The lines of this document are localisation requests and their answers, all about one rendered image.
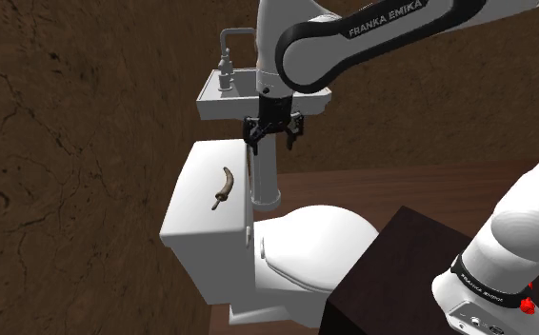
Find brown curved horn-shaped object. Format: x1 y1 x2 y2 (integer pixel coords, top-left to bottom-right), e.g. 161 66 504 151
210 166 235 212

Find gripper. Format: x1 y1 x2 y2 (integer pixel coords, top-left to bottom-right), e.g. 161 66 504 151
243 93 306 156

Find white pedestal sink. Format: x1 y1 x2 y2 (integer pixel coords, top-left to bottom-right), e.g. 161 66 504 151
195 27 333 212

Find white toilet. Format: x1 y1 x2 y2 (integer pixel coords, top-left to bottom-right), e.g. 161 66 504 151
158 138 381 330

